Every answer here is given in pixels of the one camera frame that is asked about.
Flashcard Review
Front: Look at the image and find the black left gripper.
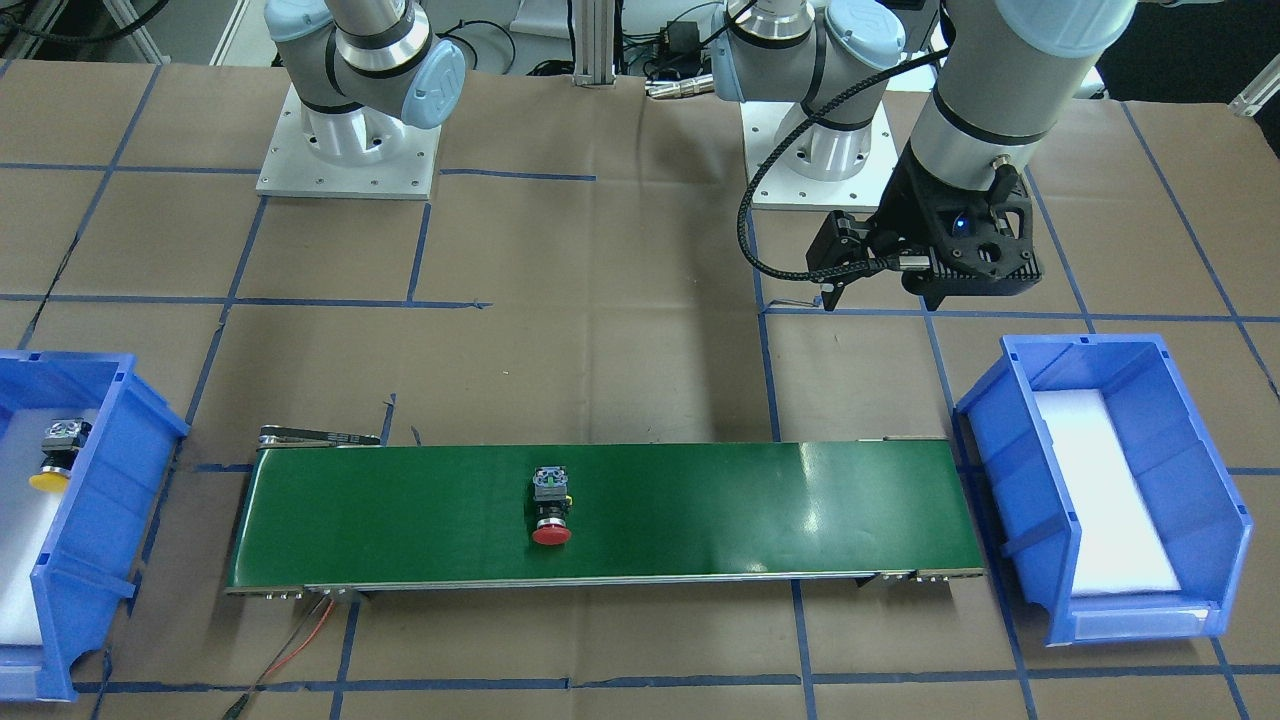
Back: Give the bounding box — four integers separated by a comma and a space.
806, 151, 1042, 311

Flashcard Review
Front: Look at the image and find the red mushroom push button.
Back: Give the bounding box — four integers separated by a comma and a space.
531, 466, 572, 547

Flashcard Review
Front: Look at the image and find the yellow mushroom push button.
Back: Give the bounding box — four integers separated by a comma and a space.
28, 416, 93, 495

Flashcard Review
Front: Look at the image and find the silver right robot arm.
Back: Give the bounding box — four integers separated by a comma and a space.
264, 1, 467, 167

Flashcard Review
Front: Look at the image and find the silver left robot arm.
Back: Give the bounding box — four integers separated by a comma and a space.
710, 1, 1137, 310

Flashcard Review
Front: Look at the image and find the white foam pad bin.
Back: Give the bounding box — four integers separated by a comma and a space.
1033, 389, 1181, 597
1, 407, 99, 646

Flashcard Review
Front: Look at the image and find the blue bin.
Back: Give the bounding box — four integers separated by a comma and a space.
957, 334, 1253, 646
1, 348, 189, 702

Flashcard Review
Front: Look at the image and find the green conveyor belt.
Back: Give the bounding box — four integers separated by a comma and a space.
227, 439, 984, 594

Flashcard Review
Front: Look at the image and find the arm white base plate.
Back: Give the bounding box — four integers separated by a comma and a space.
256, 87, 442, 201
741, 102, 899, 213

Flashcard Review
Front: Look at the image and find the aluminium frame post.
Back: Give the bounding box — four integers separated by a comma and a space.
568, 1, 622, 87

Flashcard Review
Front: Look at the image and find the red black conveyor wire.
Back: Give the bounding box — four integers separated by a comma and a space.
221, 596, 339, 719

